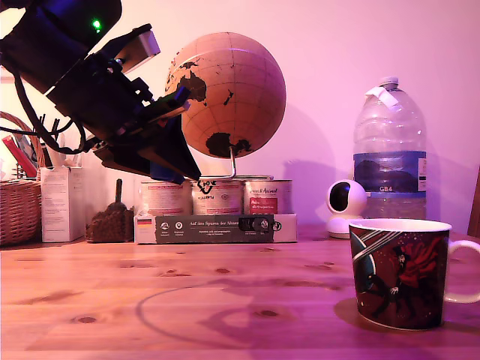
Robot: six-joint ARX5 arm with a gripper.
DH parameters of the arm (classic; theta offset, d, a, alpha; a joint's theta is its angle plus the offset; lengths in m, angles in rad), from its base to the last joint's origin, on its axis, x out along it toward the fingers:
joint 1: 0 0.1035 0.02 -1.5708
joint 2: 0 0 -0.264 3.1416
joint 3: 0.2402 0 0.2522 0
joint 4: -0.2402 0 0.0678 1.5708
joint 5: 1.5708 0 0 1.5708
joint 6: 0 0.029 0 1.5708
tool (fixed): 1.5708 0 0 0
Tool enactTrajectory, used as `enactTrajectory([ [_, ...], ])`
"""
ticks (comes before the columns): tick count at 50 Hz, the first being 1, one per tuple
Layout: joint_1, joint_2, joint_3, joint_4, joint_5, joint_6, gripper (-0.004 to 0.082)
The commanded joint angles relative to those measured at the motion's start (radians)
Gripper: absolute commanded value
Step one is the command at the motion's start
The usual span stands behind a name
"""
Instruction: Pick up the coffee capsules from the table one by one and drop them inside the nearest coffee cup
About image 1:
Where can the dark illustrated coffee mug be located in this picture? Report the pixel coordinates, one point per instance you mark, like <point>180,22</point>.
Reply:
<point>397,273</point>

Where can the labelled tin can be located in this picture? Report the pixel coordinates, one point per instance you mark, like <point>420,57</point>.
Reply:
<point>268,197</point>
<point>215,198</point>
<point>161,198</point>

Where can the white carton box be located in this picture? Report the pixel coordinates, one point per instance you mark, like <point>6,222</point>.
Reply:
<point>60,206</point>

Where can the cardboard tray with dark label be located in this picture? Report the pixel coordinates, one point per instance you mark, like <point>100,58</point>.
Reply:
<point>210,228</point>

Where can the tan globe on metal stand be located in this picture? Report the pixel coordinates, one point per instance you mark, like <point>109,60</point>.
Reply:
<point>240,93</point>

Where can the red packet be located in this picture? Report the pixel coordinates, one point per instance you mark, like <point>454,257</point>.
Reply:
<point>17,153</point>

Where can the wicker basket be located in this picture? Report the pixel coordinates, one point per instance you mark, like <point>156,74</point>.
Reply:
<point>18,210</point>

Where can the large clear water bottle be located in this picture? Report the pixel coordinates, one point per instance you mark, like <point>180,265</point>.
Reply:
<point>390,131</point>

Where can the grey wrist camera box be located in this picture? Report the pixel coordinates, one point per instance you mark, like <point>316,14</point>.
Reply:
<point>144,47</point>

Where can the small white round camera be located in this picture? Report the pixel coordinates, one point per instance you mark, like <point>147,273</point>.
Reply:
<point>358,197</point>

